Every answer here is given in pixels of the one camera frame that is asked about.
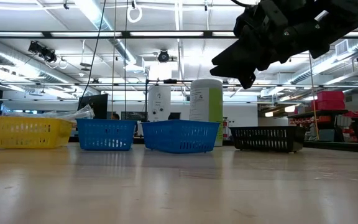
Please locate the blue plastic basket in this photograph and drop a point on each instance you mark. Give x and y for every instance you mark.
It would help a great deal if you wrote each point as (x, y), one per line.
(179, 137)
(104, 133)

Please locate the parts bin rack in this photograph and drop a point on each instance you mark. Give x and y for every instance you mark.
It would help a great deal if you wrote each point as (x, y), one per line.
(319, 113)

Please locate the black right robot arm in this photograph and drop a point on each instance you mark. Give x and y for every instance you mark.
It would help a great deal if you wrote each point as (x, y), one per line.
(337, 18)

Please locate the person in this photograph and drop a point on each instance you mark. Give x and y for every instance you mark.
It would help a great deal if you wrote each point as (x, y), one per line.
(115, 116)

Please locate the yellow plastic basket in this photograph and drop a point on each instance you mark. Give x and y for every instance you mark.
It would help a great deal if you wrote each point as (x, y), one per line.
(30, 132)

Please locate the white cylindrical tank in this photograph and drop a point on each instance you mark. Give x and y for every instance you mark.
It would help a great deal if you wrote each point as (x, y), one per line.
(159, 102)

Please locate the red storage bin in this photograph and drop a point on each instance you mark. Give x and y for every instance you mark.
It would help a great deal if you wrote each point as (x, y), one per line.
(328, 104)
(331, 95)

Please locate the white green wipes canister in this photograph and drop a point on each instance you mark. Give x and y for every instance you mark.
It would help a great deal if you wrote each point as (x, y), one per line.
(207, 102)

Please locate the metal shelf with red bins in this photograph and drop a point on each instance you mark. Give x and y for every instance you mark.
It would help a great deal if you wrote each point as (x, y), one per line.
(354, 114)

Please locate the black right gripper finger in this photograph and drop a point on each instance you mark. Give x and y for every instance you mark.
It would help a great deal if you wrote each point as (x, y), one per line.
(238, 54)
(241, 74)

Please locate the blue toothbrush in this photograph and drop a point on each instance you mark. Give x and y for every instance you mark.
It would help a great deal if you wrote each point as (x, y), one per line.
(81, 113)

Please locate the black crossbar stand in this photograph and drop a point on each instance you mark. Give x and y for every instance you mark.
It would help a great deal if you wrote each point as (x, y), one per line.
(169, 81)

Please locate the black monitor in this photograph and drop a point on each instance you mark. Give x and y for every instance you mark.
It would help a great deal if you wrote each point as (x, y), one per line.
(93, 105)

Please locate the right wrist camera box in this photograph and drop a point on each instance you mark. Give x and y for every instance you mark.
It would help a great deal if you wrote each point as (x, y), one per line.
(259, 21)

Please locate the black plastic basket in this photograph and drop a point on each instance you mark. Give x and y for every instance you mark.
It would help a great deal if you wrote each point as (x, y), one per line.
(266, 138)

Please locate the silver ventilation duct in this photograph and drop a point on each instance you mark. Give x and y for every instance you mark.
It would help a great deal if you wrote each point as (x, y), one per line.
(104, 25)
(11, 59)
(328, 63)

